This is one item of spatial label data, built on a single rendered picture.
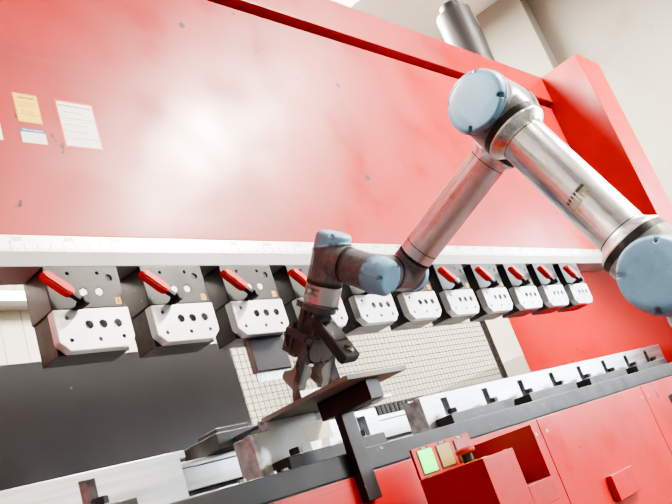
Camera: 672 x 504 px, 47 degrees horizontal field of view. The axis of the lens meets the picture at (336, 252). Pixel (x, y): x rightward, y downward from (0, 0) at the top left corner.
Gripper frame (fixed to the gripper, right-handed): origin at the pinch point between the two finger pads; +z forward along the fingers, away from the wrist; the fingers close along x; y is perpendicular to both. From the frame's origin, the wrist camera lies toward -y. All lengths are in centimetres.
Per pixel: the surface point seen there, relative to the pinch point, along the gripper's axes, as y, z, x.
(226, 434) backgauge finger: 20.0, 16.2, 2.9
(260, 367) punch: 12.5, -2.7, 3.5
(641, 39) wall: 102, -142, -351
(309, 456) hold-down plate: -7.2, 8.7, 4.9
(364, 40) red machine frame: 77, -86, -80
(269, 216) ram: 33.7, -32.1, -11.0
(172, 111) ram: 51, -52, 9
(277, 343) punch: 15.7, -6.5, -3.5
